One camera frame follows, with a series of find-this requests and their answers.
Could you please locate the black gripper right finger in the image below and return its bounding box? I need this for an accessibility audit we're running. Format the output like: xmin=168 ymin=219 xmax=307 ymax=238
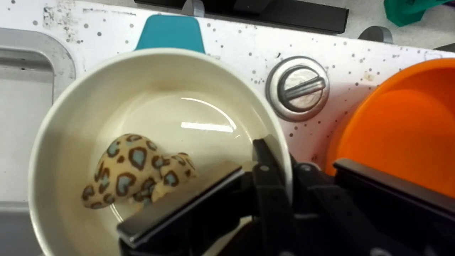
xmin=333 ymin=157 xmax=455 ymax=239

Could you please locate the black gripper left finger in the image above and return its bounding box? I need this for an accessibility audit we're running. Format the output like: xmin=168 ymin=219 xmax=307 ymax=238
xmin=115 ymin=161 xmax=254 ymax=256

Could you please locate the cream pot with teal handles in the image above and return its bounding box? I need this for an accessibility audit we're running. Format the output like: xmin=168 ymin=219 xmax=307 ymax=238
xmin=27 ymin=13 xmax=294 ymax=256

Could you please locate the grey stove knob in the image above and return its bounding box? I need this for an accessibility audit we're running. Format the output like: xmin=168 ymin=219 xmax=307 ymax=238
xmin=264 ymin=56 xmax=331 ymax=123

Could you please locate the leopard spotted plush toy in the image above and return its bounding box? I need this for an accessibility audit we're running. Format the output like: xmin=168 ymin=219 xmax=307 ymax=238
xmin=79 ymin=133 xmax=197 ymax=211

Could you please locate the orange plastic bowl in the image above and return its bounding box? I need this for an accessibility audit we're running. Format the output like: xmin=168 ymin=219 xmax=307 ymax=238
xmin=324 ymin=57 xmax=455 ymax=201

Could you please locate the grey toy sink basin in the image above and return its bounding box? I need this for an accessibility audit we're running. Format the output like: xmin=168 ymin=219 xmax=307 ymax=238
xmin=0 ymin=27 xmax=77 ymax=256

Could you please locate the green plastic piece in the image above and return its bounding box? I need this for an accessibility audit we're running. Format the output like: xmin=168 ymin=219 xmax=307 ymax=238
xmin=382 ymin=0 xmax=455 ymax=29

